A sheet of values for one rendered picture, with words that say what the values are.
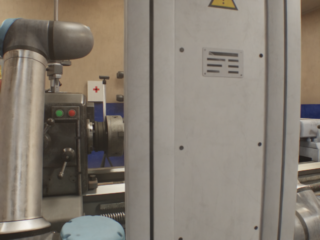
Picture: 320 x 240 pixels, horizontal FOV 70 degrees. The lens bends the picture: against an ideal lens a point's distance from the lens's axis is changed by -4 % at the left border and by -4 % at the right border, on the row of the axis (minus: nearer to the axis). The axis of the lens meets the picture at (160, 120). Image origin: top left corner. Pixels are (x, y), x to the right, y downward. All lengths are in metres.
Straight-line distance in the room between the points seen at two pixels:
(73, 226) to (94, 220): 0.06
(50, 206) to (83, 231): 0.63
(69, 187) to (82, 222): 0.62
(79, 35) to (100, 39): 3.86
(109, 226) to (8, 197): 0.24
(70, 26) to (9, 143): 0.37
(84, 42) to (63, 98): 0.49
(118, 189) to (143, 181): 0.92
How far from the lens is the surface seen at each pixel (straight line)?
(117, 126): 1.37
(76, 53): 0.79
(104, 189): 1.31
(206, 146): 0.43
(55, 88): 1.41
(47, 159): 1.22
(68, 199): 1.24
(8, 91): 0.69
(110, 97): 4.49
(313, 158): 2.24
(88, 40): 0.81
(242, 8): 0.49
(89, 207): 1.34
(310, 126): 2.21
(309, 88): 6.16
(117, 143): 1.37
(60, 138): 1.20
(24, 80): 0.69
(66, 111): 1.17
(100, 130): 1.40
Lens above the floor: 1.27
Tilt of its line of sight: 3 degrees down
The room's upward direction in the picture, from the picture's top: straight up
